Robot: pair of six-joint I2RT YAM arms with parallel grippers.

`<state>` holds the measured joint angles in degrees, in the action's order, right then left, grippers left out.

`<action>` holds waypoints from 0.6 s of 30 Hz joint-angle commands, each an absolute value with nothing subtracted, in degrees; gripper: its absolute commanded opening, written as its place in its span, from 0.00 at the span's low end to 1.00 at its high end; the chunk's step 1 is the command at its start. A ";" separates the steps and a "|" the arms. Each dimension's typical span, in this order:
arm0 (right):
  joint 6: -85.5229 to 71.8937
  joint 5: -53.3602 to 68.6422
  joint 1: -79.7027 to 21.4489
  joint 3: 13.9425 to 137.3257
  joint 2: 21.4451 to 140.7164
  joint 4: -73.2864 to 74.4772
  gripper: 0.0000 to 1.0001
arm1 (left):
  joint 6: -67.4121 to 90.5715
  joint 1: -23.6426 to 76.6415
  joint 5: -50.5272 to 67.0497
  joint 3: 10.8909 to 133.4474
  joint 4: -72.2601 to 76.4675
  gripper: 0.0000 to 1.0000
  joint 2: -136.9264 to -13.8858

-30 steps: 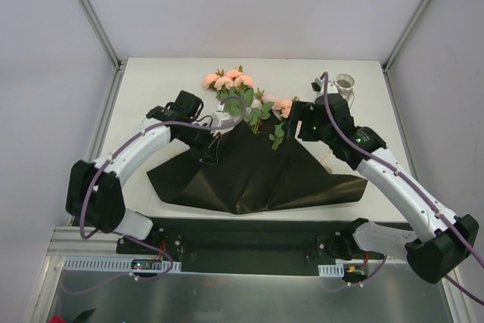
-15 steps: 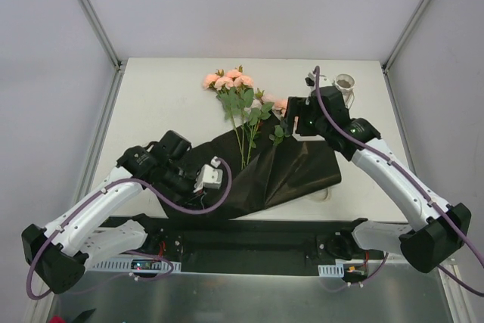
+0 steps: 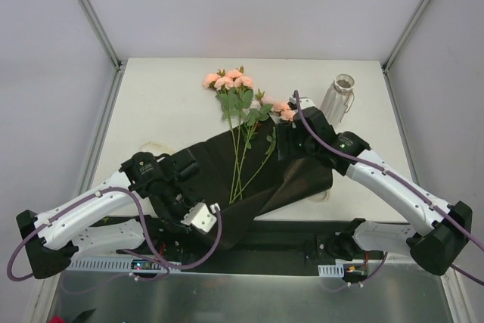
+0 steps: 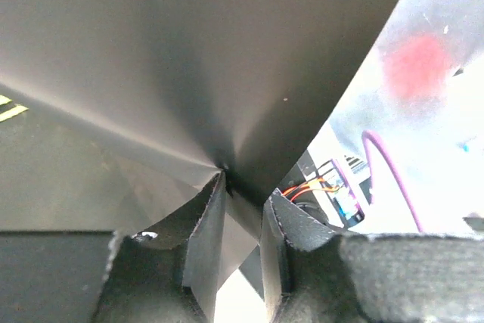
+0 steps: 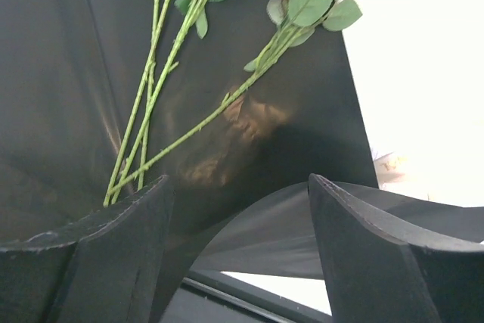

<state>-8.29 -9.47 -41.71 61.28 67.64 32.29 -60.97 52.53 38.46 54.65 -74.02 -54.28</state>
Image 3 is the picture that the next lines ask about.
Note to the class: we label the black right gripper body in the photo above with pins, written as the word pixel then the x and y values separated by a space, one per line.
pixel 286 141

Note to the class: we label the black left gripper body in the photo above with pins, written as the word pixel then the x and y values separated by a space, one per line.
pixel 175 209

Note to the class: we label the pink rose stem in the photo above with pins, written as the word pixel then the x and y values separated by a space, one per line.
pixel 280 118

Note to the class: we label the pink rose bouquet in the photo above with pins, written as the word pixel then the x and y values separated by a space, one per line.
pixel 233 89

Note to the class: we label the black wrapping paper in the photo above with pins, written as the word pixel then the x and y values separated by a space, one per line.
pixel 268 183

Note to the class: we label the cream printed ribbon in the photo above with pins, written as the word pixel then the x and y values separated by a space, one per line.
pixel 156 148

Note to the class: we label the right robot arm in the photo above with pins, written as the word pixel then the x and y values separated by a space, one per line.
pixel 436 231

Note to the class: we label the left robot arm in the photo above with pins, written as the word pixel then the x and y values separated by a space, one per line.
pixel 109 216

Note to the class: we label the white ribbed ceramic vase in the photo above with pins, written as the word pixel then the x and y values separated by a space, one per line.
pixel 338 99

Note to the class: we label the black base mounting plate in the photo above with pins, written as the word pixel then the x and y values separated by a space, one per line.
pixel 268 248

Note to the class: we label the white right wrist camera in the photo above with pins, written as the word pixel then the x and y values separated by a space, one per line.
pixel 303 103

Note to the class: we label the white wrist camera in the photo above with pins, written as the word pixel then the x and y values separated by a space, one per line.
pixel 201 217
pixel 303 103

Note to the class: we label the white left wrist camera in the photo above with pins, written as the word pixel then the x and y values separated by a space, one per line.
pixel 201 217

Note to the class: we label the left white cable duct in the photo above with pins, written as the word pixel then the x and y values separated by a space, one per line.
pixel 115 264

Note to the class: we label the white cable duct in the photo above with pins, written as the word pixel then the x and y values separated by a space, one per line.
pixel 115 264
pixel 340 270

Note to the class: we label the right white cable duct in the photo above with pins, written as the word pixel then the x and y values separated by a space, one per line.
pixel 340 270

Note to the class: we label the right aluminium frame post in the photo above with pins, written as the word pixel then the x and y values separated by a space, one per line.
pixel 406 33

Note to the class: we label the aluminium frame post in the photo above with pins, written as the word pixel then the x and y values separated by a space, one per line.
pixel 100 33
pixel 406 33

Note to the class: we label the left aluminium frame post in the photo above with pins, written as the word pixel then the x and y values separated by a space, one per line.
pixel 100 33

